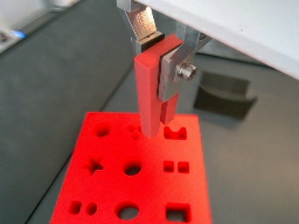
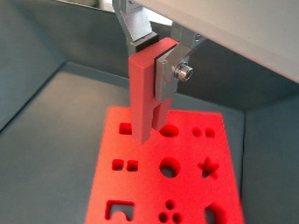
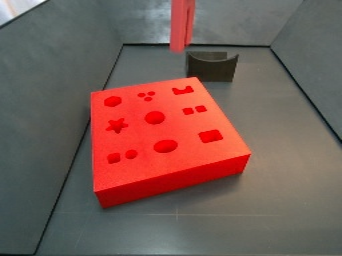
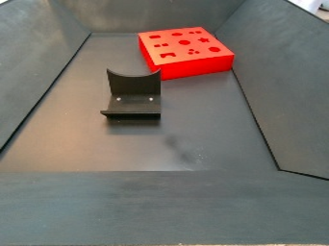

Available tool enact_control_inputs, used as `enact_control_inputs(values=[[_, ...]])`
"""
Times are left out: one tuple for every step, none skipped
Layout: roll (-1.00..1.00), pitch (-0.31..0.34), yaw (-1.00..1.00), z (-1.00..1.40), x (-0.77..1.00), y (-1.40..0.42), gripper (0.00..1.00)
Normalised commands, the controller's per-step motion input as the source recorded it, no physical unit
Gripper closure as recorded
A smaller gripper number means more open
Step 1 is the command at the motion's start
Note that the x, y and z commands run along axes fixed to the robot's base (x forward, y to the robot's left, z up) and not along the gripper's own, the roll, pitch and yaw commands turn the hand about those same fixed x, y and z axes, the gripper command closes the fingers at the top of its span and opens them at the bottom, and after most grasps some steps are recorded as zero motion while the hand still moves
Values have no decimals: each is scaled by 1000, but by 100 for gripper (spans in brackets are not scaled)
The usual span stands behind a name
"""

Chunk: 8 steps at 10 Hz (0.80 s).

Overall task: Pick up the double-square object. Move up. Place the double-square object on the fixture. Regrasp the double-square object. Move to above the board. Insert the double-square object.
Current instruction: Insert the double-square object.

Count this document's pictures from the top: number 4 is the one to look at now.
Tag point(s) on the red shape-sorting board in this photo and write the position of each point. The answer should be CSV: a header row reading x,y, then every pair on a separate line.
x,y
185,52

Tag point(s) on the black curved holder stand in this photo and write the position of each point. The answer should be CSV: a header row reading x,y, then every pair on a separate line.
x,y
136,95

